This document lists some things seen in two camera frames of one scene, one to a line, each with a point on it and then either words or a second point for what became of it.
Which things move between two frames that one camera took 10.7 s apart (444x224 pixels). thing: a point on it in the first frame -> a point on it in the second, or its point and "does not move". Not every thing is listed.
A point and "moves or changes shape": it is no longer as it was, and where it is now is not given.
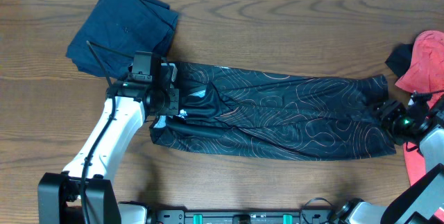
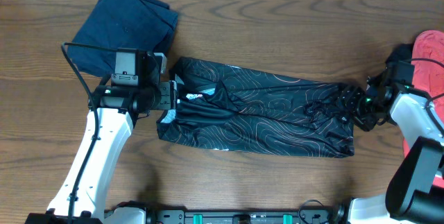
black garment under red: (399, 59) does not move
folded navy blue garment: (123, 22) does not move
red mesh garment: (425, 76) does not move
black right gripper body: (395, 121) -> (365, 112)
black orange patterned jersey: (273, 115) moves or changes shape
